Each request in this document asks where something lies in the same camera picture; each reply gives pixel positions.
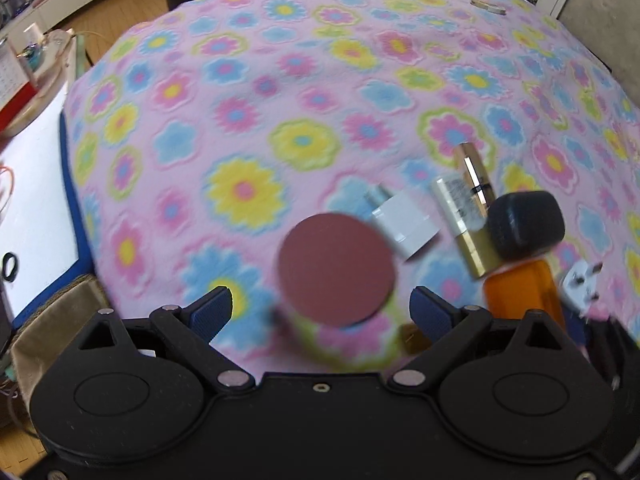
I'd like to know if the beige cushion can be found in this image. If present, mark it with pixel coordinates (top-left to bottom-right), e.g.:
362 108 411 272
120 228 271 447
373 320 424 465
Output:
9 275 113 403

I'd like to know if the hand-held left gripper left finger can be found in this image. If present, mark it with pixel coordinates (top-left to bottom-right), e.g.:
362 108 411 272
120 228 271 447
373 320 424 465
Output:
75 286 254 392

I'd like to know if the gold tube with white label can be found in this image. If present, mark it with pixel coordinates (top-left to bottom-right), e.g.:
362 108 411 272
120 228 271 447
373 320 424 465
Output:
431 176 502 279

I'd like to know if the white board with blue edge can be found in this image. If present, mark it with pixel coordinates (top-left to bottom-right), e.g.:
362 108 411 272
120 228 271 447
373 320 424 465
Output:
0 80 94 323

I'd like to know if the orange cable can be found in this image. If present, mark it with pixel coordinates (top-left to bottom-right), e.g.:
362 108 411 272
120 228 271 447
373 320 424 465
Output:
0 164 16 213

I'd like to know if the amber bottle with black cap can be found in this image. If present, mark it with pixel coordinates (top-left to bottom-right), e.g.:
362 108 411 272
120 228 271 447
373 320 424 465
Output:
482 191 568 331

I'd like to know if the white charger cube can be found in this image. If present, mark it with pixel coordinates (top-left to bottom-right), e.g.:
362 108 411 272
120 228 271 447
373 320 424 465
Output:
364 185 441 261

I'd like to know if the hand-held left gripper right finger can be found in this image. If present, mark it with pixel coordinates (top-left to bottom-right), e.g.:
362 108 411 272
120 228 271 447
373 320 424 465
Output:
387 286 568 389

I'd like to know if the red box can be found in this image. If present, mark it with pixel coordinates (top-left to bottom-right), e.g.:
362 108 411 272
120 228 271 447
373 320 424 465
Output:
0 82 40 132

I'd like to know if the round floral tin maroon lid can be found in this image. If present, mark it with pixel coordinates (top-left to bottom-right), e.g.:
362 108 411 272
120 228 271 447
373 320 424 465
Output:
274 213 401 372

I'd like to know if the gold lipstick tube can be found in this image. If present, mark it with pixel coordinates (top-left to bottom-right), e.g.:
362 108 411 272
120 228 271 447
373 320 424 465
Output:
454 143 498 233

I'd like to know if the floral fleece blanket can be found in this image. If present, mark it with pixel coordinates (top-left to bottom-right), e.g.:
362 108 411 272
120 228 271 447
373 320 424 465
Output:
60 0 640 376

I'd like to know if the small gold object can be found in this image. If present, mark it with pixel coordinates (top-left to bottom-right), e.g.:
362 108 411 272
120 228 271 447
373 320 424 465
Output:
400 324 433 356

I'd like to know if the white plug adapter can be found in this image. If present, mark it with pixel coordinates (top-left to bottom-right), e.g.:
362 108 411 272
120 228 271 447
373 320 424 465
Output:
560 260 606 318

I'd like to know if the blue bowl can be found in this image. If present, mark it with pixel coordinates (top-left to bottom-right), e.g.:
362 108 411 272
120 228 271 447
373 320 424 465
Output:
19 44 47 69

